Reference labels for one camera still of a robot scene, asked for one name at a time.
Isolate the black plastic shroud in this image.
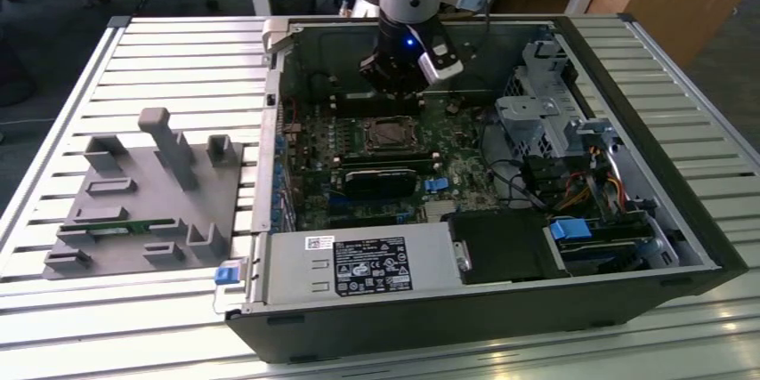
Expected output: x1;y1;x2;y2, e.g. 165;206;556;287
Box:
441;209;569;287

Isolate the silver power supply unit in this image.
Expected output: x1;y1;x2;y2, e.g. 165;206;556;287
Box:
260;222;470;305

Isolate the grey metal drive cage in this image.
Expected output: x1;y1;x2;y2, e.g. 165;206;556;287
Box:
493;39;624;163

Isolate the blue disk carrier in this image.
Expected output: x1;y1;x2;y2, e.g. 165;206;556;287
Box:
548;217;593;244

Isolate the silver chipset heat sink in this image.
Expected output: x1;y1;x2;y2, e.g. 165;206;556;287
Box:
424;199;458;221

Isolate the green motherboard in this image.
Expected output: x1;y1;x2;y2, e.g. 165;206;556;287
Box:
276;85;505;232

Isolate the metal disk bay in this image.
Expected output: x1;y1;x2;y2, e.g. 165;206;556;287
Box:
542;208;681;278

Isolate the CPU socket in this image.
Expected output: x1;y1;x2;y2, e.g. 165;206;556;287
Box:
360;115;424;154

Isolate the silver topped CPU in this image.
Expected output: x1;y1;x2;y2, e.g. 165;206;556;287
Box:
376;124;408;143

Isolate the black open PC case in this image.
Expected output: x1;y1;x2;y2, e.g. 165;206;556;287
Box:
210;12;750;366

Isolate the black graphics card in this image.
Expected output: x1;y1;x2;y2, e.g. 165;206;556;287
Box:
341;166;420;198

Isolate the coloured wire bundle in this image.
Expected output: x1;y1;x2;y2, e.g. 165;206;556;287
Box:
557;143;630;214

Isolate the blue case latch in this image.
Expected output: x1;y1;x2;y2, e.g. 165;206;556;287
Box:
213;263;244;287

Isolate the black expansion slot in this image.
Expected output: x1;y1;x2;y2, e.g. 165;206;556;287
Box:
329;213;429;229

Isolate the metal socket cover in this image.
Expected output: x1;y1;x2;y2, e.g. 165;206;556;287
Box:
362;116;421;152

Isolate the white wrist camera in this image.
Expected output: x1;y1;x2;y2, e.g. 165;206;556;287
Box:
417;36;465;85

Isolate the grey parts rack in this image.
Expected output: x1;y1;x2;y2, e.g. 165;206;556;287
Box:
41;106;248;281

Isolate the black power cable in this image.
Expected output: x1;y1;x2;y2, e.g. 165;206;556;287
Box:
482;157;565;214

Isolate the green RAM stick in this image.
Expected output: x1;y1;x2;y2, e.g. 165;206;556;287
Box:
88;218;153;235

